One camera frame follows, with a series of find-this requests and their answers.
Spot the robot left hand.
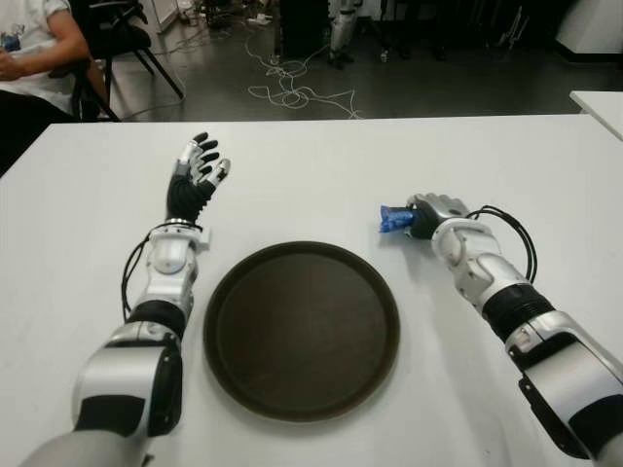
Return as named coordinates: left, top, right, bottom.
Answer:
left=166, top=131, right=233, bottom=225

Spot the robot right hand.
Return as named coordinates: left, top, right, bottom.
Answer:
left=404, top=193, right=471, bottom=241

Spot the blue Oreo cookie pack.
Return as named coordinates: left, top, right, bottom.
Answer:
left=377, top=203, right=418, bottom=236

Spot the black wheeled stand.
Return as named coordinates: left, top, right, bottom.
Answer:
left=367, top=18, right=410, bottom=63

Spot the black office chair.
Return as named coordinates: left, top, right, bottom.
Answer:
left=51, top=0, right=186, bottom=123

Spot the round dark brown tray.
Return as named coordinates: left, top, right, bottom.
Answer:
left=202, top=240, right=402, bottom=420

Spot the white side table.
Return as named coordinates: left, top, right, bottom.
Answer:
left=568, top=90, right=623, bottom=143

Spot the black cabinet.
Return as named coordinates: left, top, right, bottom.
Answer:
left=279, top=0, right=335, bottom=58

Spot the seated person in white shirt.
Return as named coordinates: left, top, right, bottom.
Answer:
left=0, top=0, right=92, bottom=176

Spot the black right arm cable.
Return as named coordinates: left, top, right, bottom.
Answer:
left=468, top=204, right=537, bottom=284

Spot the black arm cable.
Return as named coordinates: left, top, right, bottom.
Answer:
left=121, top=231, right=155, bottom=323
left=468, top=204, right=537, bottom=284

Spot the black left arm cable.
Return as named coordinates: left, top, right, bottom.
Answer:
left=121, top=231, right=155, bottom=323

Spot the white cable on floor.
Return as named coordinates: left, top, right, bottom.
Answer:
left=244, top=32, right=364, bottom=121

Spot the white pedestal with black base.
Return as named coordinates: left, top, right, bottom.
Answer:
left=554, top=0, right=623, bottom=63

